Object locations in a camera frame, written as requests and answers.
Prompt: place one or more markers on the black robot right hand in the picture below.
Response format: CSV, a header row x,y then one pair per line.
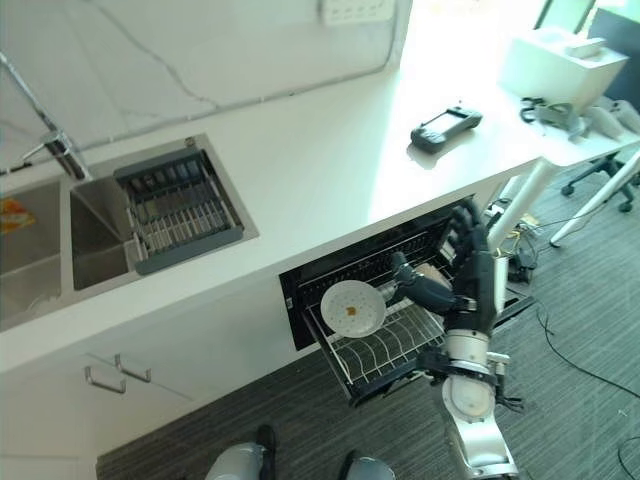
x,y
472,295

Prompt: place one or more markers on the white round plate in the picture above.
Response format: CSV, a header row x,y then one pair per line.
x,y
352,310

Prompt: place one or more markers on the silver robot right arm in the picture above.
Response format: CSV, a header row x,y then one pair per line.
x,y
470,400

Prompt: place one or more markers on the beige dish in dishwasher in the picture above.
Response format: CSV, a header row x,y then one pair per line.
x,y
434,276

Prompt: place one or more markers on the black drawer dishwasher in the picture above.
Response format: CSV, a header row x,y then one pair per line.
x,y
325,285

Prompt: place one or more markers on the black power adapter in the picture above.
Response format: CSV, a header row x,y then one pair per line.
x,y
521,265

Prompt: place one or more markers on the white slanted table leg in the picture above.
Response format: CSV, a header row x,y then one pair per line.
x,y
520,200
595,200

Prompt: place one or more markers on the dark grey handheld controller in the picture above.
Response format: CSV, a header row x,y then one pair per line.
x,y
442,127

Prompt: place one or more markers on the black office chair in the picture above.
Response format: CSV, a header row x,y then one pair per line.
x,y
607,180

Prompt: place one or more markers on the silver robot right leg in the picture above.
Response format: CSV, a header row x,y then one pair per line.
x,y
367,467

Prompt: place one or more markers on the silver robot leg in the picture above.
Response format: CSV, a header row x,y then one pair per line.
x,y
240,457
367,467

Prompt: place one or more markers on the white hand controller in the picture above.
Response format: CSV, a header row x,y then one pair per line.
x,y
629,112
602,120

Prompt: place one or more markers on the white cardboard box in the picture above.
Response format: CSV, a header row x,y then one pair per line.
x,y
555,65

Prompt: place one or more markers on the black monitor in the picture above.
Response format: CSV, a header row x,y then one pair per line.
x,y
617,55

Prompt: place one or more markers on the silver robot left leg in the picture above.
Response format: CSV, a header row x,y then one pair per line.
x,y
240,457

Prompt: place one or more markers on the grey sink drain rack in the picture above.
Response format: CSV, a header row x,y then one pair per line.
x,y
180,210

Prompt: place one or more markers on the stainless steel double sink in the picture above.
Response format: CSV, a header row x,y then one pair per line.
x,y
95,235

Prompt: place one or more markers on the chrome kitchen faucet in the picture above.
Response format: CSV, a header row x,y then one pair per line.
x,y
60,145

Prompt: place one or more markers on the white wall power strip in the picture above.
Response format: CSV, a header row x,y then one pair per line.
x,y
355,9

